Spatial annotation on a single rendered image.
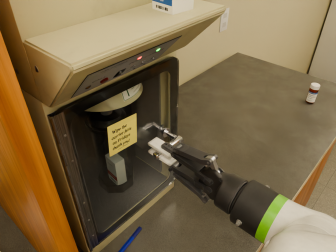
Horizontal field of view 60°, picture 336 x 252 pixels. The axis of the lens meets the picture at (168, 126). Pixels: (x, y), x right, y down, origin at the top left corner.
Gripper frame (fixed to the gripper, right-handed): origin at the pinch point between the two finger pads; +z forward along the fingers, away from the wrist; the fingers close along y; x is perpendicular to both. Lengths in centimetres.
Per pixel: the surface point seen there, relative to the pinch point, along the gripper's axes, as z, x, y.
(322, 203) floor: -29, -130, -120
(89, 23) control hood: 4.2, 11.3, 31.0
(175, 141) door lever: -0.4, -3.9, 0.8
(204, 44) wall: 49, -84, -13
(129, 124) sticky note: 4.3, 5.6, 8.7
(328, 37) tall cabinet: 38, -290, -64
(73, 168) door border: 4.5, 19.5, 6.2
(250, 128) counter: 2, -54, -26
